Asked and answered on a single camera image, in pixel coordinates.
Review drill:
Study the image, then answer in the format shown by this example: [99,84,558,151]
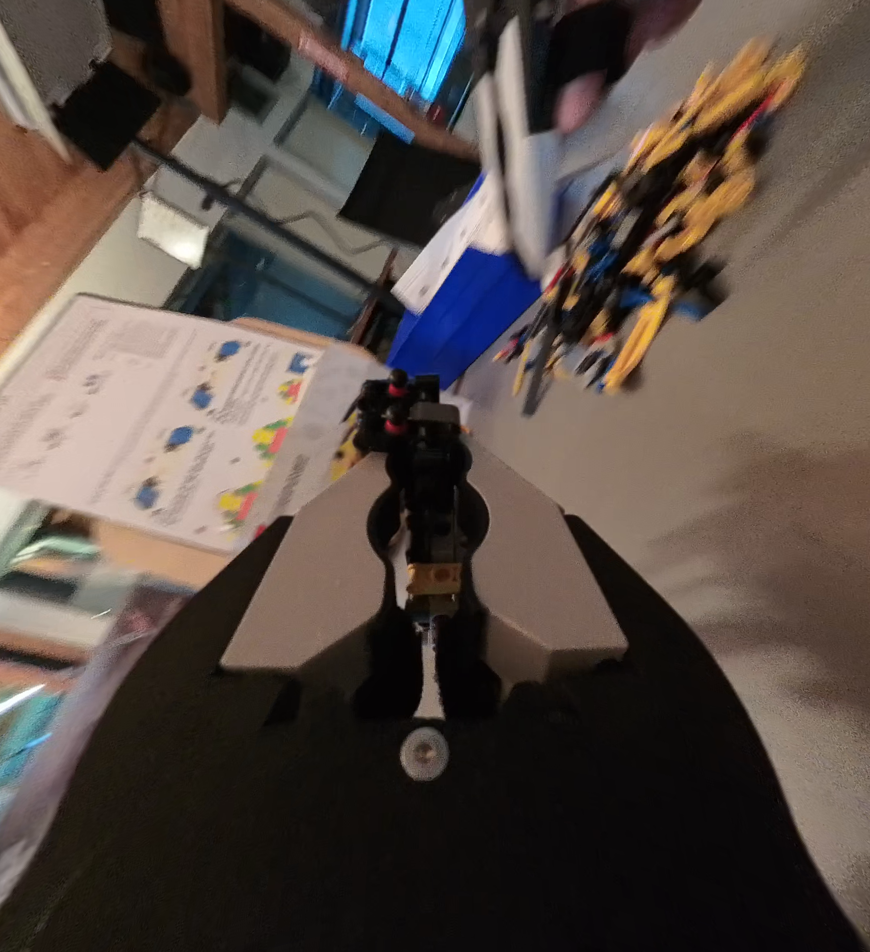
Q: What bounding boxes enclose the grey desk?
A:
[442,0,870,952]

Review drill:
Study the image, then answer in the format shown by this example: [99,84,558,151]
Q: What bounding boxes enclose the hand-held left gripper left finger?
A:
[219,454,396,715]

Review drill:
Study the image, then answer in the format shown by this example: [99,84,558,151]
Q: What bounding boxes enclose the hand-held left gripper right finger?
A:
[464,439,629,715]

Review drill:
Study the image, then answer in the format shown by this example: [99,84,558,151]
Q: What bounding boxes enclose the pile of mixed toy bricks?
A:
[493,39,809,416]

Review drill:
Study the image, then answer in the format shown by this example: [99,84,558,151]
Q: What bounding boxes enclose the blue plastic bin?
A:
[387,245,543,389]

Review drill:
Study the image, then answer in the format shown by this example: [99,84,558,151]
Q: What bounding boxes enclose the white paper sheets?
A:
[392,173,516,312]

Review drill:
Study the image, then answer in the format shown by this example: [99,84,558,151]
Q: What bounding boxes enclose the toy brick chassis assembly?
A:
[346,368,473,626]

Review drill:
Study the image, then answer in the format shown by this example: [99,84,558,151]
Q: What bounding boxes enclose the black board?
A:
[338,137,480,242]

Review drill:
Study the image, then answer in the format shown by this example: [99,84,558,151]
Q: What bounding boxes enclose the grey instruction booklet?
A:
[252,344,393,538]

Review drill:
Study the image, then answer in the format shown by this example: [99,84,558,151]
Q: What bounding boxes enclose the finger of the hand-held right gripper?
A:
[496,18,564,275]
[475,74,514,250]

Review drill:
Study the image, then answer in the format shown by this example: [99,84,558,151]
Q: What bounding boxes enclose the white light panel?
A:
[136,189,210,270]

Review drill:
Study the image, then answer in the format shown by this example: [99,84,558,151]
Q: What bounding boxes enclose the printed instruction sheet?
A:
[0,294,326,556]

